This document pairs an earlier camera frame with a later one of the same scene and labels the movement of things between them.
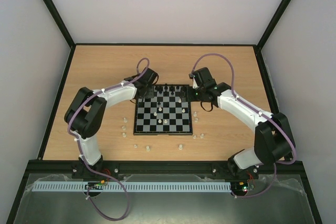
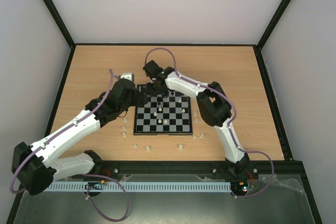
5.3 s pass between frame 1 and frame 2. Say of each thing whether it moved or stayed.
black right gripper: moved
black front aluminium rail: stayed
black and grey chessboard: stayed
